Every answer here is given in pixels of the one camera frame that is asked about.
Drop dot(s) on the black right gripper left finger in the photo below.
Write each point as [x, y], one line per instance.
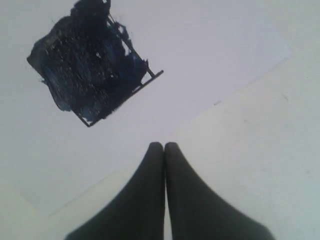
[138, 211]

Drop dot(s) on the white paper with square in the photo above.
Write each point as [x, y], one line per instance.
[86, 85]

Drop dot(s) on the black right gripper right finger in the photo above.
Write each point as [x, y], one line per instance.
[197, 212]

